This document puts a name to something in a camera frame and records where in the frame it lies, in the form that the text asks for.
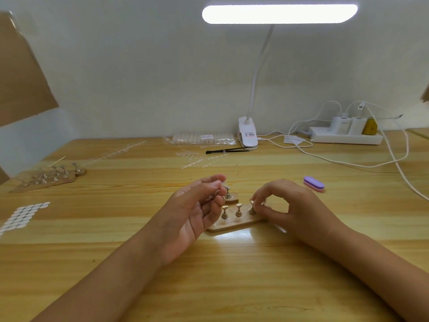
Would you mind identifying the large brown cardboard sheet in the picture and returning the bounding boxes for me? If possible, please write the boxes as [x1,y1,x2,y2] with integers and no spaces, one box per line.
[0,11,60,128]

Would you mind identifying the clear plastic strips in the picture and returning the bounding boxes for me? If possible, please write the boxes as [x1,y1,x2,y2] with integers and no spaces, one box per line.
[181,153,229,170]

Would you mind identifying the short white charger plug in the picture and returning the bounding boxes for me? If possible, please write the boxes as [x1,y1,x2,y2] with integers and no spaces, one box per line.
[349,117,367,135]

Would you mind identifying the person's right hand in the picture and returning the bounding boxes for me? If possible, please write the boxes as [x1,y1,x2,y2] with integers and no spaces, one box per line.
[250,179,350,249]

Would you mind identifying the tall white charger plug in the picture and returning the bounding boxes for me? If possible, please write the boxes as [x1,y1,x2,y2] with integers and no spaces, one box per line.
[330,112,351,135]

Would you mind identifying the person's left forearm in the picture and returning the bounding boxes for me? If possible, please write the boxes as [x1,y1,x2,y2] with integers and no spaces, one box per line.
[31,236,168,322]

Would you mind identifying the long clear plastic strip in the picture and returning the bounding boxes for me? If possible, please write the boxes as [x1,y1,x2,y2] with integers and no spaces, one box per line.
[82,140,147,165]

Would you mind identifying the clear bag of nail tips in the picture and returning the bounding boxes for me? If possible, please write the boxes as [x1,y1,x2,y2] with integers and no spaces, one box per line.
[164,131,237,146]

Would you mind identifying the wooden nail stand base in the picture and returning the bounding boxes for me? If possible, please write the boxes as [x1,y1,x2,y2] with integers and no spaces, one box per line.
[206,194,269,234]

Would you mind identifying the person's right forearm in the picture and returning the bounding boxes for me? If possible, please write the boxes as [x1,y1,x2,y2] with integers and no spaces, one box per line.
[330,226,429,322]

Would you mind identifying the white clip desk lamp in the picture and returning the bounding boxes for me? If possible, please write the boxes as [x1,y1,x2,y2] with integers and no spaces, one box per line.
[202,4,358,151]

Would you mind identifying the white power strip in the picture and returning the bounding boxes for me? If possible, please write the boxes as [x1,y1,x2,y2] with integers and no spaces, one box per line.
[307,126,384,145]

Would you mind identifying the wooden base with many pegs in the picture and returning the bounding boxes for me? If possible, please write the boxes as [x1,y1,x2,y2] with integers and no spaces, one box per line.
[9,162,87,194]

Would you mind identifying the purple nail buffer block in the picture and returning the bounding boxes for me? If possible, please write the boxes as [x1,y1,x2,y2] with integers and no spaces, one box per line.
[303,176,325,193]

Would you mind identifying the person's left hand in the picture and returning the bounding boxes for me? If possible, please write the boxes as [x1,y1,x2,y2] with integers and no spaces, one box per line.
[152,174,227,267]

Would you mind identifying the white charger cable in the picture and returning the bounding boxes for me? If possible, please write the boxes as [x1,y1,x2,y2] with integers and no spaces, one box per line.
[345,101,429,202]
[288,100,410,168]

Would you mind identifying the sheet of white adhesive dots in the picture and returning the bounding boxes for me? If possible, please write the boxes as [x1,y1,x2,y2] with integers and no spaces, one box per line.
[0,201,51,237]

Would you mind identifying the yellow plug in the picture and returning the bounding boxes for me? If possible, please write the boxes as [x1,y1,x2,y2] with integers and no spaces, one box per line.
[362,117,379,135]

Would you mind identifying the black nail brush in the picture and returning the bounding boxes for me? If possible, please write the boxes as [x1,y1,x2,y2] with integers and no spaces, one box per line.
[205,147,250,155]

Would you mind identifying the white lamp cable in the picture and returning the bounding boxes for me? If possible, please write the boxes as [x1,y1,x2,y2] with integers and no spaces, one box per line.
[257,131,313,149]

